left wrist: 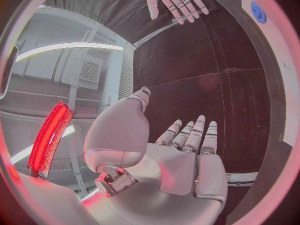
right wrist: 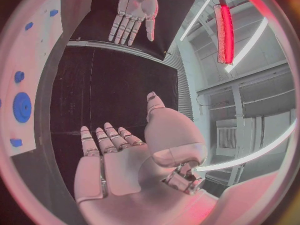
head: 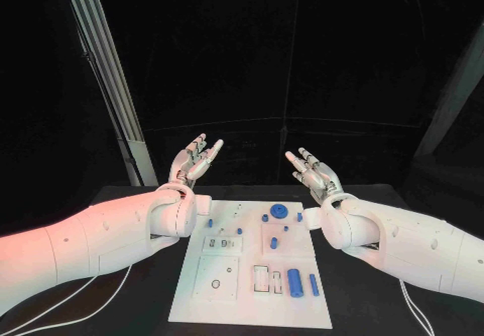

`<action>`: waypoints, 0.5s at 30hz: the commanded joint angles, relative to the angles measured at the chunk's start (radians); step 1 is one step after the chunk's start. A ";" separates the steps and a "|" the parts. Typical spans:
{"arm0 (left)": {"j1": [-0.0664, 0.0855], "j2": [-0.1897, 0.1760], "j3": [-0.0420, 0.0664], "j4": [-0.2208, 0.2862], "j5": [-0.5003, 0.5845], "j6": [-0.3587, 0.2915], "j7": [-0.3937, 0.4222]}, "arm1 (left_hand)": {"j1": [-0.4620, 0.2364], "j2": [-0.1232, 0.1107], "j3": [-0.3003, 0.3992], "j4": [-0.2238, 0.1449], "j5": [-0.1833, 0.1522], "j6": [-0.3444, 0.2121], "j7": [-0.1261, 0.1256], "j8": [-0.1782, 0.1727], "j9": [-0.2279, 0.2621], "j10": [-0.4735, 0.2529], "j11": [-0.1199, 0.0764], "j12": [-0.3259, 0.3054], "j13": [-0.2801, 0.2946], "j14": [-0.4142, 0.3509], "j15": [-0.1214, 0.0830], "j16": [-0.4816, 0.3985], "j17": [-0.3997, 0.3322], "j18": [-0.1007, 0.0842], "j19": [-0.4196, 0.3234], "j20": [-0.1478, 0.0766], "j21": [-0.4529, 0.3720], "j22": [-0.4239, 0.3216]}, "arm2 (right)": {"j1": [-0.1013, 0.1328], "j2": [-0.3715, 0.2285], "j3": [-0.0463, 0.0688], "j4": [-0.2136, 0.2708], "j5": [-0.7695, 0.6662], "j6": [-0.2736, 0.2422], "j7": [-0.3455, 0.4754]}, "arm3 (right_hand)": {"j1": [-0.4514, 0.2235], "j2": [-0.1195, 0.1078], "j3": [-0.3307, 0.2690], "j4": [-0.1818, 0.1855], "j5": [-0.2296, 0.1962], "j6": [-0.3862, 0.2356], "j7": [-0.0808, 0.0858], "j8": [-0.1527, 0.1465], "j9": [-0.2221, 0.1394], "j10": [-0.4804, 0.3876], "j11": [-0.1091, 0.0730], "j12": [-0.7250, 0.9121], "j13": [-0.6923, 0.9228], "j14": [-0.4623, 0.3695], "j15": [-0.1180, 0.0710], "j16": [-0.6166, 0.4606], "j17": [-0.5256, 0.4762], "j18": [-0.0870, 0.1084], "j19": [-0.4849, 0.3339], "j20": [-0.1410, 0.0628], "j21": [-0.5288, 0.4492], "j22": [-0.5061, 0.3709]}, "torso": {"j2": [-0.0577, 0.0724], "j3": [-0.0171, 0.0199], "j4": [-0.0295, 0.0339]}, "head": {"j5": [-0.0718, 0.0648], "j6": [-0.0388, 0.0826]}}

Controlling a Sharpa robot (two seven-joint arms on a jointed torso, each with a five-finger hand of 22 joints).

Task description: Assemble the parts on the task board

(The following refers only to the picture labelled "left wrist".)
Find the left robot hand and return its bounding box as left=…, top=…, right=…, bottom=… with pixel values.
left=81, top=86, right=229, bottom=225

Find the white task board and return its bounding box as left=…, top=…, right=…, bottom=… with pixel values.
left=235, top=0, right=297, bottom=147

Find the blue gear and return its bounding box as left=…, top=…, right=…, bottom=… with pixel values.
left=250, top=0, right=269, bottom=24

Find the glowing light bar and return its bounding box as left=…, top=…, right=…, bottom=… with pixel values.
left=26, top=99, right=77, bottom=179

